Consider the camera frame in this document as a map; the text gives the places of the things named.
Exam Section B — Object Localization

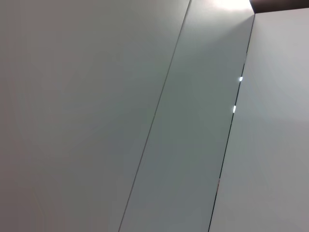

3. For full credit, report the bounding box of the dark brown overhead beam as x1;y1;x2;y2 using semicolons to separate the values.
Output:
249;0;309;14

